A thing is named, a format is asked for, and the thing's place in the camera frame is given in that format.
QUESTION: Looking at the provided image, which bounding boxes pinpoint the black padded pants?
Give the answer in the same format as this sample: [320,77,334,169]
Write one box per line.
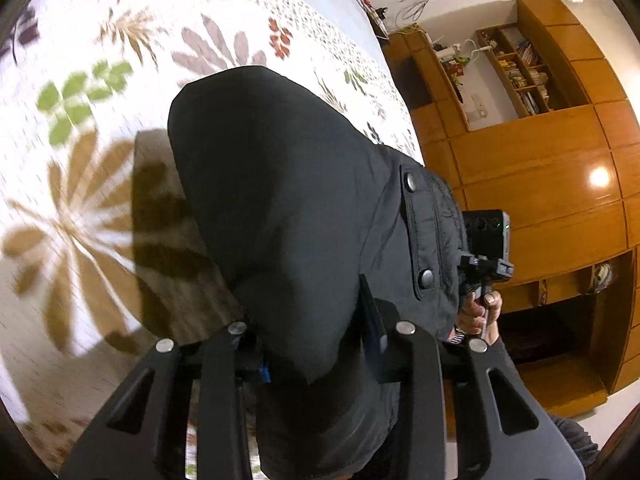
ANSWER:
[168,66,466,479]

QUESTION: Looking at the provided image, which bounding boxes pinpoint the person right hand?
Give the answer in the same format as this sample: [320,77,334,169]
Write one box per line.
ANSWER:
[456,290,502,346]

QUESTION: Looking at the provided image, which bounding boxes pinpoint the wooden wardrobe cabinet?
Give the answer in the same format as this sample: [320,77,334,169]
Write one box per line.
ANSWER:
[442,0,639,408]

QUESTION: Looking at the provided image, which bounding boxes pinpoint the wooden desk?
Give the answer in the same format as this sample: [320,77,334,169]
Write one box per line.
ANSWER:
[383,32,469,188]

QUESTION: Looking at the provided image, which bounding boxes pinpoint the floral quilted bedspread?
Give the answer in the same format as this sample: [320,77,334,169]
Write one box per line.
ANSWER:
[0,0,426,480]

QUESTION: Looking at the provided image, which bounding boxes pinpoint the wooden nightstand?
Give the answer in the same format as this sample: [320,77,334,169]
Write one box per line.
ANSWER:
[358,0,390,44]

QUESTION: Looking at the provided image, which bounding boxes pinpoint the wooden wall shelf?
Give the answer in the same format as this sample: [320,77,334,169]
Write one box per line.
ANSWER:
[476,23,589,118]

